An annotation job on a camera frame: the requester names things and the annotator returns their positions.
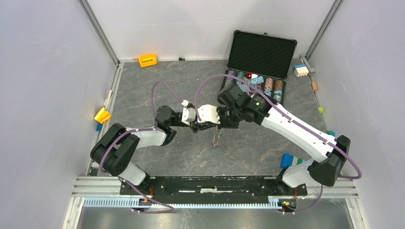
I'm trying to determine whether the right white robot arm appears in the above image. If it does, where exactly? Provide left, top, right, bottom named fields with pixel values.
left=217, top=84, right=351, bottom=195

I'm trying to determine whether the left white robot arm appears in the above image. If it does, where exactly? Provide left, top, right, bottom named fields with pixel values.
left=90, top=104, right=196, bottom=195

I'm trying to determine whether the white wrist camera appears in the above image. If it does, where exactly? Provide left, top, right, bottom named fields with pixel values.
left=181, top=100, right=196, bottom=125
left=197, top=104, right=220, bottom=125

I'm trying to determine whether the light blue chip stack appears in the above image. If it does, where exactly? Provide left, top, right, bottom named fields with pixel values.
left=250, top=76, right=264, bottom=86

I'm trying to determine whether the blue green white block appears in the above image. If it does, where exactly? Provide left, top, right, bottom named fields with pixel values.
left=280, top=153, right=306, bottom=169

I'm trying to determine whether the yellow orange toy block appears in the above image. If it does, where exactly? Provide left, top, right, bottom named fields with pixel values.
left=94, top=107, right=111, bottom=124

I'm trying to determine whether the white blue toy block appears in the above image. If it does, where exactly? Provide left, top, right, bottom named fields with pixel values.
left=292, top=64, right=309, bottom=77

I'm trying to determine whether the metal keyring with tags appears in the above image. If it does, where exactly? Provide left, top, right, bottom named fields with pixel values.
left=213, top=127, right=224, bottom=147

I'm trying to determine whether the purple cable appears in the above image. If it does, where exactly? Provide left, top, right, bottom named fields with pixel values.
left=97, top=81, right=191, bottom=215
left=194, top=73, right=362, bottom=215

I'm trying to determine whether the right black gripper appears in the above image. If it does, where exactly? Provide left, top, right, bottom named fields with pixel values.
left=211, top=106, right=243, bottom=130

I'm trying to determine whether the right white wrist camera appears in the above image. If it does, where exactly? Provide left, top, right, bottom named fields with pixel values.
left=197, top=104, right=220, bottom=125

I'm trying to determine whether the orange chip stack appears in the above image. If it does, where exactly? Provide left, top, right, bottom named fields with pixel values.
left=274, top=80, right=283, bottom=96

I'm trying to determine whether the white cable duct rail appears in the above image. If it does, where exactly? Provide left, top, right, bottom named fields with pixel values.
left=83, top=197, right=293, bottom=210

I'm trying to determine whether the black poker chip case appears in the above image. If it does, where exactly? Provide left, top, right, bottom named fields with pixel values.
left=221, top=30, right=298, bottom=104

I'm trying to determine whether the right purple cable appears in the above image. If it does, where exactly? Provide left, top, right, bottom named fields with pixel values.
left=194, top=73, right=362, bottom=215

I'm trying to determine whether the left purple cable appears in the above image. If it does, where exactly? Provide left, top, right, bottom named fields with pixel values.
left=97, top=81, right=191, bottom=215

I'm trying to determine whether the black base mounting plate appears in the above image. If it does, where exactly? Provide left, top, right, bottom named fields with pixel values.
left=137, top=176, right=308, bottom=204

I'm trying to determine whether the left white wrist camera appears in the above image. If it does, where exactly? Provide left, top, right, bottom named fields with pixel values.
left=181, top=100, right=196, bottom=125

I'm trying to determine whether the tan wooden cube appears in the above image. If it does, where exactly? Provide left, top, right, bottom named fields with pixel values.
left=311, top=82, right=319, bottom=92

